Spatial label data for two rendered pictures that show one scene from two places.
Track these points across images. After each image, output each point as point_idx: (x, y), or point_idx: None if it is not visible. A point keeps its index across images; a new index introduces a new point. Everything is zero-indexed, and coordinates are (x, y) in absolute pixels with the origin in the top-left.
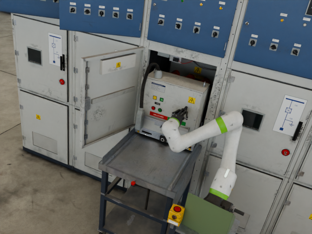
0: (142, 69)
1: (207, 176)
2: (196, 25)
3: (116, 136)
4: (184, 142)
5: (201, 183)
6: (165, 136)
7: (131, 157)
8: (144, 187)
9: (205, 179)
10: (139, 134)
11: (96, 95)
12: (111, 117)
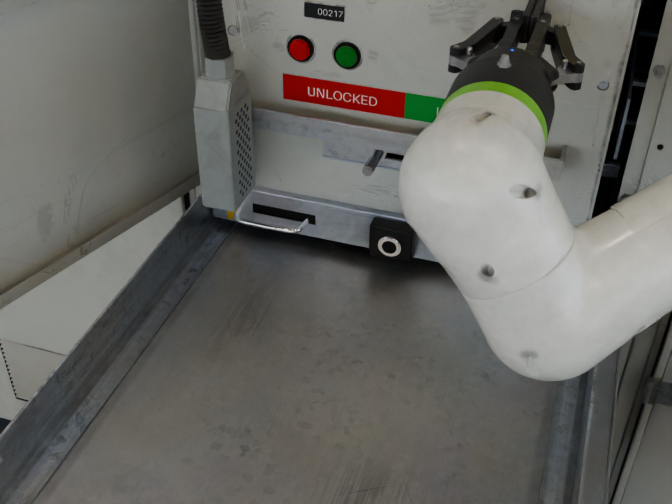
0: None
1: (667, 406)
2: None
3: (126, 250)
4: (622, 291)
5: (627, 437)
6: (451, 265)
7: (203, 411)
8: None
9: (653, 423)
10: (242, 228)
11: None
12: (37, 151)
